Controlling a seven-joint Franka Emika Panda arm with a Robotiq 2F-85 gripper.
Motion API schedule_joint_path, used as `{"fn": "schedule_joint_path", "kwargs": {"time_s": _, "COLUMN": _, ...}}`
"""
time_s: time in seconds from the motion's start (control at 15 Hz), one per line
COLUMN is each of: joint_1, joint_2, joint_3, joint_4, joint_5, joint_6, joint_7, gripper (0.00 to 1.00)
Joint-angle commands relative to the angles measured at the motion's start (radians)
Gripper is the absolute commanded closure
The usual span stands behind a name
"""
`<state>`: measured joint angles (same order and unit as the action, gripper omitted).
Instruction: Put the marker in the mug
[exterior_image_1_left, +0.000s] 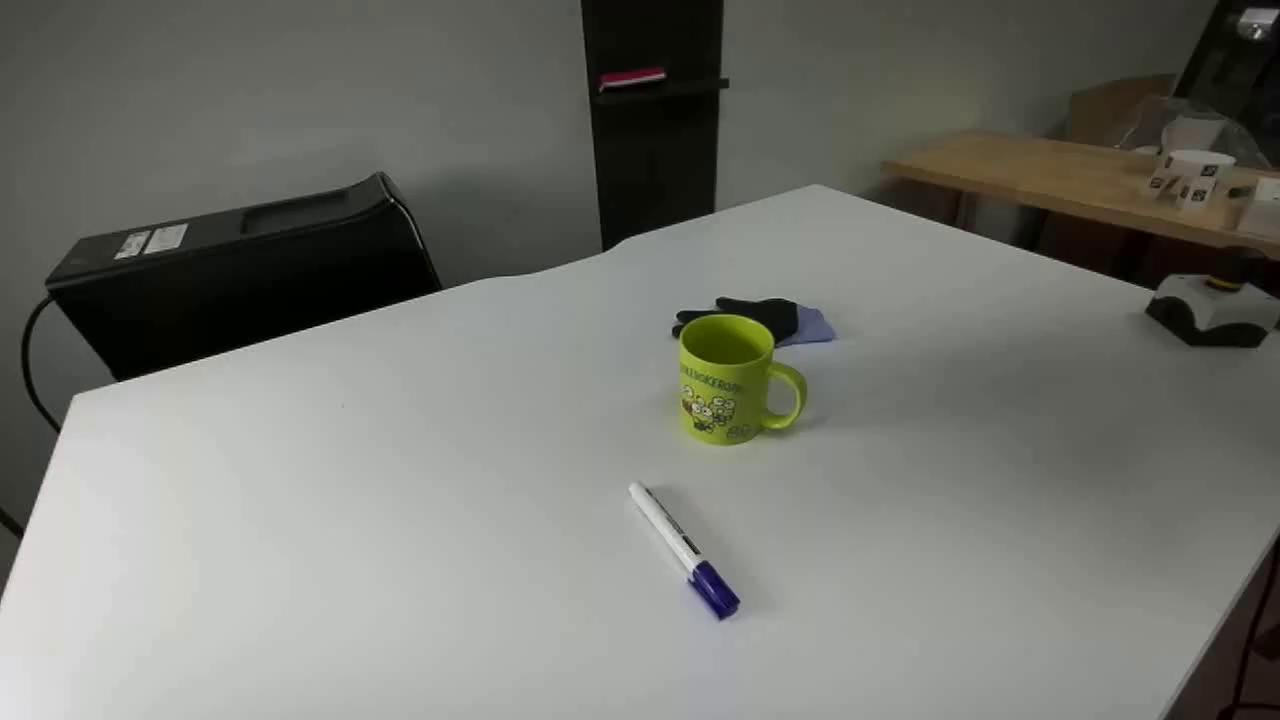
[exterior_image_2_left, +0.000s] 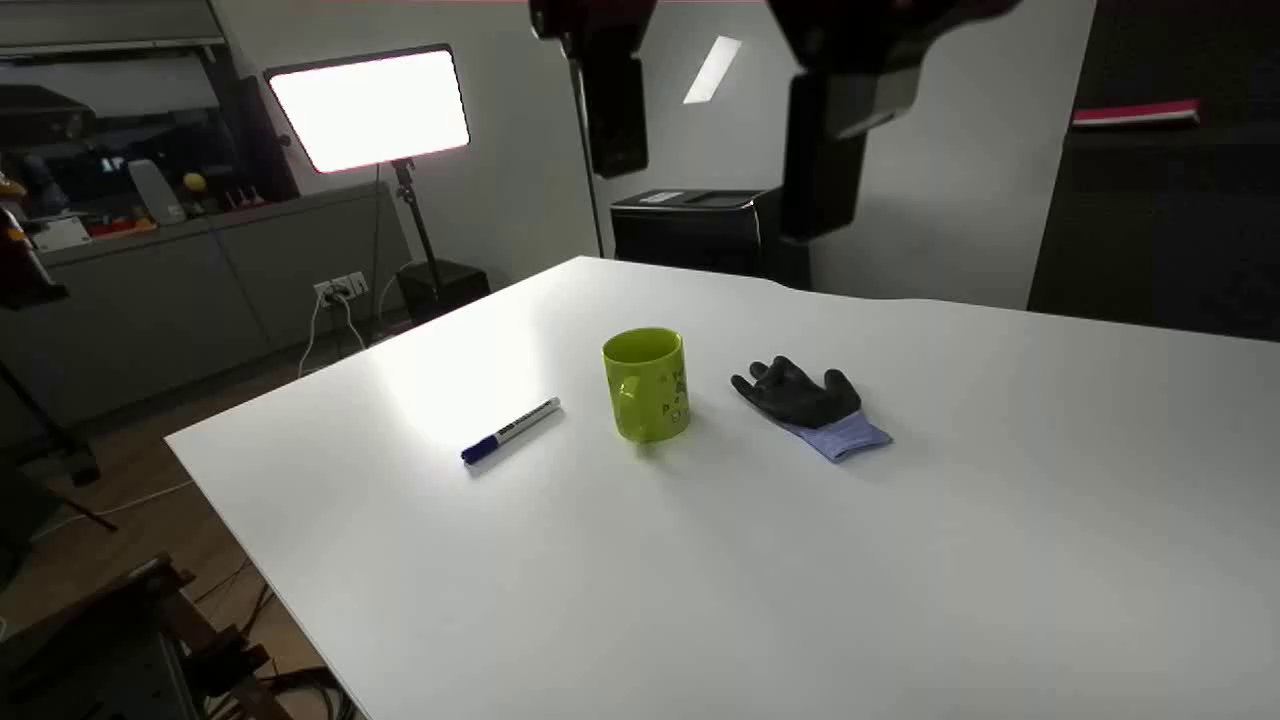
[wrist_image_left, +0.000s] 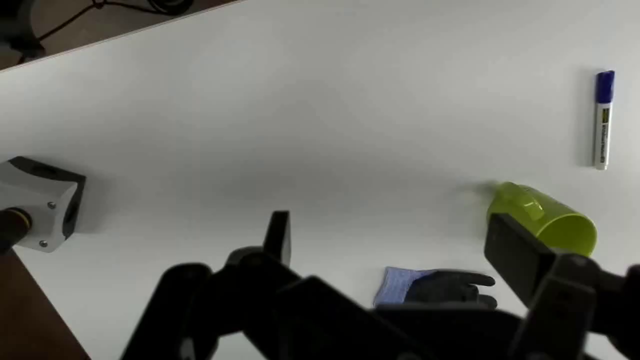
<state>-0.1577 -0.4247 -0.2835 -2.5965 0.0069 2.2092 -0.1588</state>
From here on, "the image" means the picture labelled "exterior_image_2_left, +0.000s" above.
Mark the black computer case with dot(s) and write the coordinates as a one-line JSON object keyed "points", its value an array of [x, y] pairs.
{"points": [[692, 235]]}

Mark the grey low counter cabinet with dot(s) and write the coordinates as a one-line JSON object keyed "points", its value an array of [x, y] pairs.
{"points": [[172, 307]]}

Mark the blue capped white marker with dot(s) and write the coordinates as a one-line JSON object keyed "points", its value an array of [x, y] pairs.
{"points": [[513, 427]]}

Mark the lime green mug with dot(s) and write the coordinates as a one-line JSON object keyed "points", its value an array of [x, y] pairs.
{"points": [[648, 393]]}

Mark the ceiling light strip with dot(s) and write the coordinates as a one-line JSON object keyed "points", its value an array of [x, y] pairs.
{"points": [[712, 70]]}

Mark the bright rectangular light panel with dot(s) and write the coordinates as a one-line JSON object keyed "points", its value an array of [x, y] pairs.
{"points": [[371, 111]]}

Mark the black floor box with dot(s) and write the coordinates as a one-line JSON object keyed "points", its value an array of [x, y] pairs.
{"points": [[442, 285]]}

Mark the white bottle on counter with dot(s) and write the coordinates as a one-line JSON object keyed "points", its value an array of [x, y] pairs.
{"points": [[154, 190]]}

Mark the pink flat item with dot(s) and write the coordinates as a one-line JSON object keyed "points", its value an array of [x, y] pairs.
{"points": [[1134, 115]]}

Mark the black glove with purple cuff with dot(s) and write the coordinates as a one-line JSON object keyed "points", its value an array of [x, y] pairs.
{"points": [[796, 397]]}

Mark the dark tall cabinet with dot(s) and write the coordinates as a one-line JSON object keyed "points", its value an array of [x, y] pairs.
{"points": [[1160, 227]]}

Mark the black light stand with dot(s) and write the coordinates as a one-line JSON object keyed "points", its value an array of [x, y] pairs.
{"points": [[413, 212]]}

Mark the dark wooden floor rack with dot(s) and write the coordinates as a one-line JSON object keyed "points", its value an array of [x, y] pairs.
{"points": [[122, 652]]}

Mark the white power strip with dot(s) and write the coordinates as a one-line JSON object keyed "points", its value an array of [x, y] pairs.
{"points": [[341, 285]]}

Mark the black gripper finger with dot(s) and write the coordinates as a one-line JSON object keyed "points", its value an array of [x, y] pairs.
{"points": [[616, 94], [825, 161]]}

